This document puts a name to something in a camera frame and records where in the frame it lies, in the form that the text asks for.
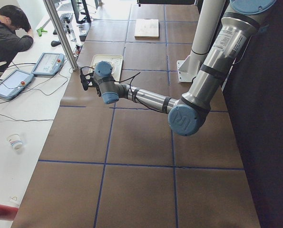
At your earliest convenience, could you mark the far teach pendant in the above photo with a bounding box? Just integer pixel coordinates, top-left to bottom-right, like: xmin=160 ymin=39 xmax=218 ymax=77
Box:
xmin=31 ymin=53 xmax=65 ymax=77

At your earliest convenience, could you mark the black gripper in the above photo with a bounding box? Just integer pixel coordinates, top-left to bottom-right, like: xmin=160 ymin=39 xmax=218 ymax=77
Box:
xmin=80 ymin=66 xmax=101 ymax=96

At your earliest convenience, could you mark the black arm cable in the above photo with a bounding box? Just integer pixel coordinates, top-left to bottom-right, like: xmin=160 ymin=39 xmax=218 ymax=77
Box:
xmin=80 ymin=66 xmax=180 ymax=114

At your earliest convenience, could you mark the aluminium frame post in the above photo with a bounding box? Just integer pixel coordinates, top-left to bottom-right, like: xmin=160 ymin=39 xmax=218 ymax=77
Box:
xmin=43 ymin=0 xmax=78 ymax=71

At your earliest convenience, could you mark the red cylinder object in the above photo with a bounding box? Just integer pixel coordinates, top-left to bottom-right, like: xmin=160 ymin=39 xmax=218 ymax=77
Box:
xmin=0 ymin=204 xmax=18 ymax=221

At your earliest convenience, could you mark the green plastic tool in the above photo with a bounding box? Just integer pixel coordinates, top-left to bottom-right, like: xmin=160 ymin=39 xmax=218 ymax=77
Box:
xmin=37 ymin=27 xmax=47 ymax=37

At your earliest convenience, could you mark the black computer mouse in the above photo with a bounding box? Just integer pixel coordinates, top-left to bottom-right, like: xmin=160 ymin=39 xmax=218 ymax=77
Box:
xmin=51 ymin=40 xmax=61 ymax=47

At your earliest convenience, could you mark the seated person in black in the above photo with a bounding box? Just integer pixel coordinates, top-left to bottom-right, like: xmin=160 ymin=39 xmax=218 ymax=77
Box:
xmin=0 ymin=5 xmax=34 ymax=71

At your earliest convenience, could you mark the light wooden cutting board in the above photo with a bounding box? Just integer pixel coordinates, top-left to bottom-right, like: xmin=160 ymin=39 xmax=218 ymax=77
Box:
xmin=134 ymin=19 xmax=159 ymax=38

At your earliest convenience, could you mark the cream rectangular tray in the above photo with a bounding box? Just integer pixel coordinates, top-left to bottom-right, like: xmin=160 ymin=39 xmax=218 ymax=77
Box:
xmin=88 ymin=55 xmax=123 ymax=81

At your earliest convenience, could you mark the teach pendant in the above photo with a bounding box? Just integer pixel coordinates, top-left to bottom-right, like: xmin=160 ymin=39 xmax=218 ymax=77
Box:
xmin=31 ymin=53 xmax=65 ymax=77
xmin=0 ymin=69 xmax=34 ymax=100

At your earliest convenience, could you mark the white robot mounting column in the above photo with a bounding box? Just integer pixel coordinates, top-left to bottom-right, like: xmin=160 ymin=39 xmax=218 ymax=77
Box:
xmin=177 ymin=0 xmax=226 ymax=83

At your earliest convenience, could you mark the white long desk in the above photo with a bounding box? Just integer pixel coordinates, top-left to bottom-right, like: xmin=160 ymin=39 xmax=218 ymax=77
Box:
xmin=0 ymin=0 xmax=101 ymax=228

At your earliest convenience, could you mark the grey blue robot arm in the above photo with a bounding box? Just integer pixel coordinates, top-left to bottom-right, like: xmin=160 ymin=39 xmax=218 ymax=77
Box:
xmin=80 ymin=0 xmax=275 ymax=136

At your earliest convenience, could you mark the black keyboard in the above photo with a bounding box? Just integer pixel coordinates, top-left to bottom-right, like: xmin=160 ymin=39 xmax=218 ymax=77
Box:
xmin=59 ymin=13 xmax=73 ymax=33

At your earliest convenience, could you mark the paper cup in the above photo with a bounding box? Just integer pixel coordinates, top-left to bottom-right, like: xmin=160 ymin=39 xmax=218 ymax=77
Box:
xmin=7 ymin=134 xmax=23 ymax=150

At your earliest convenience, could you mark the near teach pendant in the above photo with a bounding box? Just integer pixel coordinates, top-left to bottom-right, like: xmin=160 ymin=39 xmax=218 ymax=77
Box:
xmin=0 ymin=69 xmax=34 ymax=100

